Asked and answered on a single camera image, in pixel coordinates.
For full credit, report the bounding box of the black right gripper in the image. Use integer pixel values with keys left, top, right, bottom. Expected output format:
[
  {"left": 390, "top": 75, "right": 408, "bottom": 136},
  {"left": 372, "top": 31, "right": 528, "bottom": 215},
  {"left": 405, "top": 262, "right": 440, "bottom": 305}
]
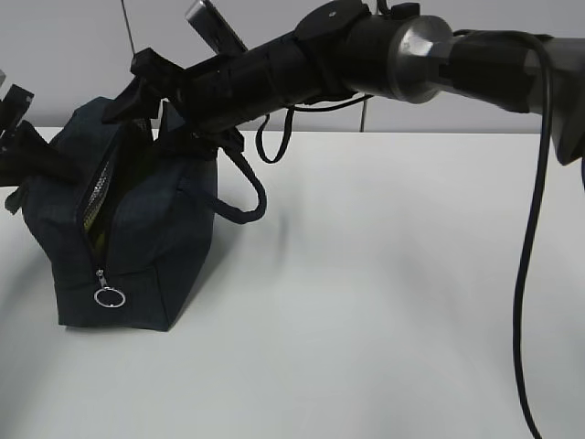
[{"left": 101, "top": 48, "right": 244, "bottom": 160}]

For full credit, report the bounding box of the yellow lemon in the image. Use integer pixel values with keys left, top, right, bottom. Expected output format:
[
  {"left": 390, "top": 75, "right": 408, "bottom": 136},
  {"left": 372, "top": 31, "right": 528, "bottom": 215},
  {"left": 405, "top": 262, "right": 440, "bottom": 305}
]
[{"left": 88, "top": 219, "right": 110, "bottom": 257}]

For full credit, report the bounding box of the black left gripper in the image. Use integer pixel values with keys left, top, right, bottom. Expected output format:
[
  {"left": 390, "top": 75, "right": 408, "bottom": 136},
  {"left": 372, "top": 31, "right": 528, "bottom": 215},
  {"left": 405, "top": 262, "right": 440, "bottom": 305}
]
[{"left": 0, "top": 84, "right": 81, "bottom": 187}]

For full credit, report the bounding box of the dark navy fabric lunch bag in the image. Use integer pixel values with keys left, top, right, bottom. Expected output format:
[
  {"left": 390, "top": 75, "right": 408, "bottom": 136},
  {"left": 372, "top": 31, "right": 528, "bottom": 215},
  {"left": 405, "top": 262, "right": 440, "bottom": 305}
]
[{"left": 5, "top": 97, "right": 267, "bottom": 331}]

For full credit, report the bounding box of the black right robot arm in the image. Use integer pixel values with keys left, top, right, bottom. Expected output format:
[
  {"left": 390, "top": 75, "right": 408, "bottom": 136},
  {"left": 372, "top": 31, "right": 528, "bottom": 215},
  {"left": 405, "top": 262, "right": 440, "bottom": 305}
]
[{"left": 102, "top": 1, "right": 584, "bottom": 165}]

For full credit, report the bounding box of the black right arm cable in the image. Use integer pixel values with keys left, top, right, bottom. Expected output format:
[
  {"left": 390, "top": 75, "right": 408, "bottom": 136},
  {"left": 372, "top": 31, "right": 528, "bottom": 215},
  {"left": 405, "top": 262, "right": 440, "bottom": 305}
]
[{"left": 255, "top": 29, "right": 585, "bottom": 439}]

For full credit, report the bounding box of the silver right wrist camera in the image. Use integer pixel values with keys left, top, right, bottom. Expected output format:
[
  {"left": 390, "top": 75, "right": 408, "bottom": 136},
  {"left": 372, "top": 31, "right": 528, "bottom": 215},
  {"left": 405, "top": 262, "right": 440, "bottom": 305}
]
[{"left": 185, "top": 0, "right": 248, "bottom": 56}]

